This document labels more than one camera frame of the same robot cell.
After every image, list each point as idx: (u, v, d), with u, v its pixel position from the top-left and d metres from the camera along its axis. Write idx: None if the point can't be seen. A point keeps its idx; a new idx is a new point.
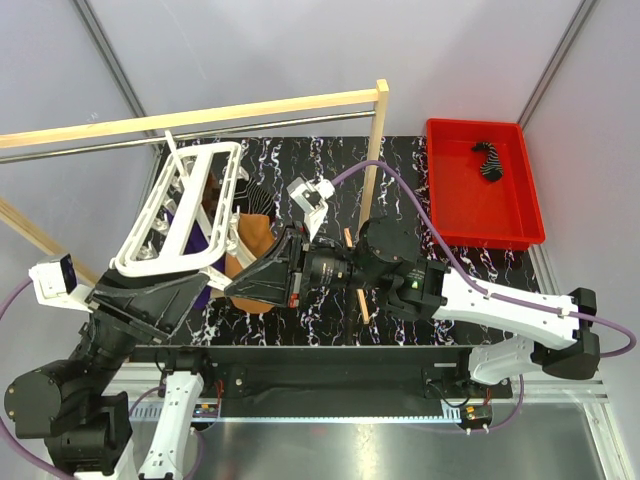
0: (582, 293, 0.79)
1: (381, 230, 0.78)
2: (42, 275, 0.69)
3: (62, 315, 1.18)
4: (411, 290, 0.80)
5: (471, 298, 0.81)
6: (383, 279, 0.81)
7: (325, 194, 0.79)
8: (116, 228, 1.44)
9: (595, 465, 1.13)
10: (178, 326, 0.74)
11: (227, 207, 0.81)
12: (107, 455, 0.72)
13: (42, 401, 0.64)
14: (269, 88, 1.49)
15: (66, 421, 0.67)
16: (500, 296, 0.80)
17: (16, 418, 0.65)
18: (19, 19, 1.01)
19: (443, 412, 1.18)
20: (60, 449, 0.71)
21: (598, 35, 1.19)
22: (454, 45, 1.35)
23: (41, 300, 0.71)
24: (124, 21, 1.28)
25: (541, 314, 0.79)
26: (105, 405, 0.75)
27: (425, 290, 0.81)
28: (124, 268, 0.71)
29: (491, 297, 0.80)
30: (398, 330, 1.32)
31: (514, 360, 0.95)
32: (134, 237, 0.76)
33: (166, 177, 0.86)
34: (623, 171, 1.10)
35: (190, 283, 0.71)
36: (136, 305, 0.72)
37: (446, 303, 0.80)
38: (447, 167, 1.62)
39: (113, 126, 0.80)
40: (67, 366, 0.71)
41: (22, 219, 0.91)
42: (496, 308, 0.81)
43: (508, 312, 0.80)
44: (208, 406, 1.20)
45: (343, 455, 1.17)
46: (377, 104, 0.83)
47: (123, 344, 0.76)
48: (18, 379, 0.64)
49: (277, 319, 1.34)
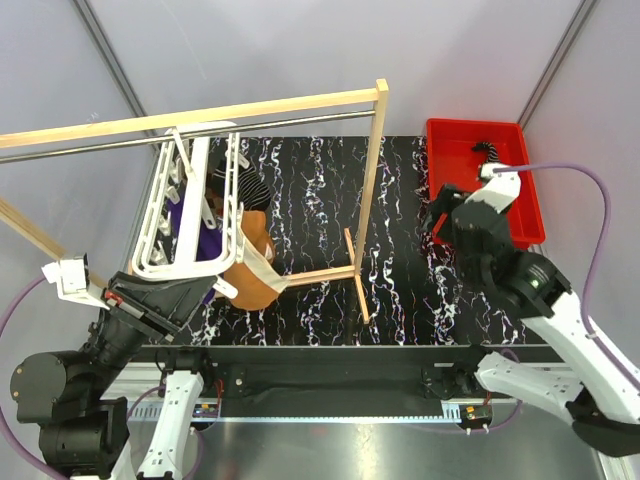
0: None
1: (475, 208, 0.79)
2: (64, 271, 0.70)
3: (64, 316, 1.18)
4: (527, 285, 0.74)
5: (576, 330, 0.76)
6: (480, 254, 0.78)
7: (483, 175, 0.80)
8: (115, 228, 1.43)
9: (595, 464, 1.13)
10: (189, 320, 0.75)
11: (233, 205, 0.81)
12: (104, 460, 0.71)
13: (48, 381, 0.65)
14: (269, 87, 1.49)
15: (65, 409, 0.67)
16: (600, 344, 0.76)
17: (20, 399, 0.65)
18: (19, 18, 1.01)
19: (443, 411, 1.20)
20: (55, 451, 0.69)
21: (599, 35, 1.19)
22: (454, 45, 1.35)
23: (60, 295, 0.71)
24: (124, 20, 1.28)
25: (624, 381, 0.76)
26: (104, 404, 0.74)
27: (540, 293, 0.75)
28: (140, 271, 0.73)
29: (592, 339, 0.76)
30: (398, 330, 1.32)
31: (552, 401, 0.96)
32: (146, 237, 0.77)
33: (166, 162, 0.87)
34: (623, 171, 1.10)
35: (200, 281, 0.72)
36: (148, 300, 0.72)
37: (551, 317, 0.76)
38: (447, 168, 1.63)
39: (113, 126, 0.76)
40: (74, 354, 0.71)
41: (22, 219, 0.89)
42: (589, 351, 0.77)
43: (594, 360, 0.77)
44: (208, 406, 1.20)
45: (344, 455, 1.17)
46: (377, 104, 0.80)
47: (132, 341, 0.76)
48: (27, 359, 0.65)
49: (277, 319, 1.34)
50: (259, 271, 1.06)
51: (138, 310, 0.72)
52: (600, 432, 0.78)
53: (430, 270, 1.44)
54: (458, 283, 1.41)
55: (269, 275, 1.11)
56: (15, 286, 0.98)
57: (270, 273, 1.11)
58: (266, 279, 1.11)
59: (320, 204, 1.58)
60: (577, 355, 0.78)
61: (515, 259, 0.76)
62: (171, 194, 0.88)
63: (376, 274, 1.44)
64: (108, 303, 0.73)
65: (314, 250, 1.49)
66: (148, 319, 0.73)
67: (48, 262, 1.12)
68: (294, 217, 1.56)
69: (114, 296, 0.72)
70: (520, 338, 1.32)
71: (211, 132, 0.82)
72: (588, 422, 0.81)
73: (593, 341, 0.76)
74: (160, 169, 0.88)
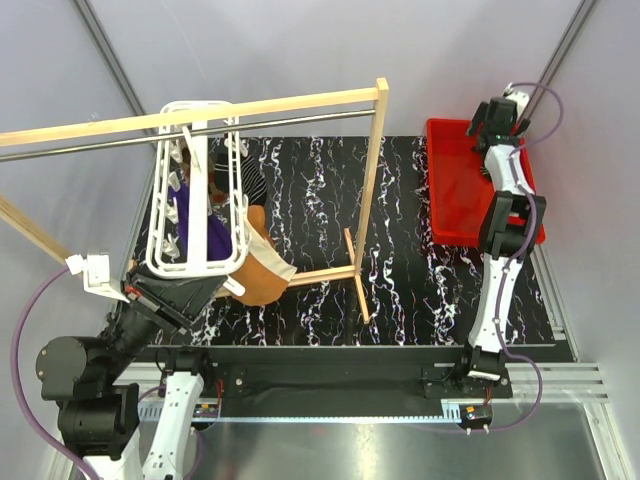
0: (544, 207, 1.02)
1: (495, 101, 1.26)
2: (90, 265, 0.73)
3: (67, 314, 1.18)
4: (495, 137, 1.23)
5: (502, 152, 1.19)
6: (486, 111, 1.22)
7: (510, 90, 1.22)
8: (116, 228, 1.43)
9: (595, 464, 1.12)
10: (200, 316, 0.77)
11: (239, 200, 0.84)
12: (117, 440, 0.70)
13: (69, 362, 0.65)
14: (269, 87, 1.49)
15: (84, 390, 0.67)
16: (511, 164, 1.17)
17: (44, 379, 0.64)
18: (19, 17, 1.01)
19: (443, 411, 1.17)
20: (71, 431, 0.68)
21: (597, 34, 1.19)
22: (454, 45, 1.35)
23: (86, 288, 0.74)
24: (124, 19, 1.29)
25: (515, 179, 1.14)
26: (119, 387, 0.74)
27: (500, 142, 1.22)
28: (156, 269, 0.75)
29: (511, 157, 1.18)
30: (398, 330, 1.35)
31: (492, 279, 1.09)
32: (156, 232, 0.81)
33: (168, 153, 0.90)
34: (621, 170, 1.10)
35: (211, 279, 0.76)
36: (165, 294, 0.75)
37: (495, 148, 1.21)
38: (447, 168, 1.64)
39: (115, 124, 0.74)
40: (92, 339, 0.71)
41: (21, 217, 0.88)
42: (505, 165, 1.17)
43: (505, 168, 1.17)
44: (208, 406, 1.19)
45: (343, 455, 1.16)
46: (378, 102, 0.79)
47: (147, 331, 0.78)
48: (51, 341, 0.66)
49: (278, 319, 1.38)
50: (270, 263, 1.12)
51: (154, 304, 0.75)
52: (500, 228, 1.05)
53: (430, 270, 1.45)
54: (458, 283, 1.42)
55: (278, 265, 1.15)
56: (16, 286, 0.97)
57: (279, 263, 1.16)
58: (276, 271, 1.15)
59: (320, 204, 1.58)
60: (496, 168, 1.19)
61: (503, 123, 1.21)
62: (173, 182, 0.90)
63: (376, 274, 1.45)
64: (129, 297, 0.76)
65: (314, 250, 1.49)
66: (164, 313, 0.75)
67: (49, 261, 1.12)
68: (294, 218, 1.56)
69: (133, 290, 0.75)
70: (520, 338, 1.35)
71: (211, 132, 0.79)
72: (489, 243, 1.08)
73: (508, 160, 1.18)
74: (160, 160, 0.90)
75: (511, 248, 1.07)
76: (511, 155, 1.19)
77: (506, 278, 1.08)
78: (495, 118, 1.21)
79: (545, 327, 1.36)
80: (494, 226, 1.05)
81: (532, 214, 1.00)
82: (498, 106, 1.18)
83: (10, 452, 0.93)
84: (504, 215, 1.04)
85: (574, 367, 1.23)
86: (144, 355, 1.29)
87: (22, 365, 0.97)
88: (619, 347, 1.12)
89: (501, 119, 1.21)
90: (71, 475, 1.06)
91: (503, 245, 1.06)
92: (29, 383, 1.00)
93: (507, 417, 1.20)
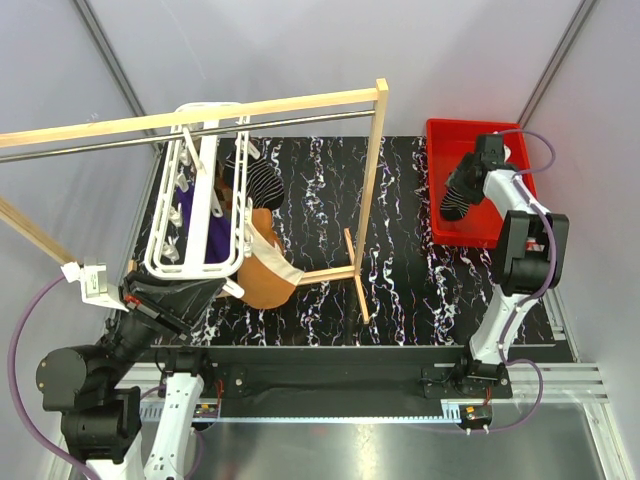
0: (565, 230, 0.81)
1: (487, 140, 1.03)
2: (89, 273, 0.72)
3: (68, 315, 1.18)
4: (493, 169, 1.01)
5: (504, 176, 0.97)
6: (469, 166, 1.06)
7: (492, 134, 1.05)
8: (115, 228, 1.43)
9: (595, 465, 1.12)
10: (200, 318, 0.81)
11: (241, 201, 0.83)
12: (119, 444, 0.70)
13: (70, 373, 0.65)
14: (269, 87, 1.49)
15: (86, 400, 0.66)
16: (518, 185, 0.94)
17: (45, 390, 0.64)
18: (19, 18, 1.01)
19: (443, 412, 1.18)
20: (74, 436, 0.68)
21: (596, 36, 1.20)
22: (454, 45, 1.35)
23: (84, 299, 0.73)
24: (124, 20, 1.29)
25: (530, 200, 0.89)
26: (120, 393, 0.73)
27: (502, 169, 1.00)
28: (154, 270, 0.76)
29: (516, 180, 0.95)
30: (398, 330, 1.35)
31: (503, 311, 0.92)
32: (158, 233, 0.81)
33: (176, 152, 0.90)
34: (620, 171, 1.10)
35: (209, 283, 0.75)
36: (163, 301, 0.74)
37: (497, 179, 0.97)
38: (447, 168, 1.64)
39: (115, 125, 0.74)
40: (92, 348, 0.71)
41: (21, 218, 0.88)
42: (512, 190, 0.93)
43: (512, 191, 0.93)
44: (208, 406, 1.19)
45: (344, 455, 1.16)
46: (378, 103, 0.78)
47: (146, 337, 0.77)
48: (51, 352, 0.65)
49: (277, 319, 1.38)
50: (274, 265, 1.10)
51: (154, 311, 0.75)
52: (515, 261, 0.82)
53: (430, 270, 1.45)
54: (458, 283, 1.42)
55: (284, 268, 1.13)
56: (17, 287, 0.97)
57: (284, 267, 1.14)
58: (281, 273, 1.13)
59: (320, 204, 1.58)
60: (500, 192, 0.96)
61: (495, 160, 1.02)
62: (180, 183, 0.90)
63: (376, 274, 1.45)
64: (128, 306, 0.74)
65: (314, 250, 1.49)
66: (164, 320, 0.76)
67: (51, 262, 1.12)
68: (294, 218, 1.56)
69: (132, 299, 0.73)
70: (520, 338, 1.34)
71: (220, 132, 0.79)
72: (507, 278, 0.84)
73: (514, 184, 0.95)
74: (169, 159, 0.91)
75: (530, 281, 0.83)
76: (516, 179, 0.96)
77: (517, 312, 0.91)
78: (486, 148, 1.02)
79: (545, 327, 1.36)
80: (509, 252, 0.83)
81: (552, 242, 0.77)
82: (487, 139, 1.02)
83: (10, 452, 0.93)
84: (522, 241, 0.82)
85: (574, 367, 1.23)
86: (144, 356, 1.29)
87: (23, 366, 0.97)
88: (619, 346, 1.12)
89: (492, 151, 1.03)
90: (71, 476, 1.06)
91: (522, 279, 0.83)
92: (30, 384, 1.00)
93: (508, 417, 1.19)
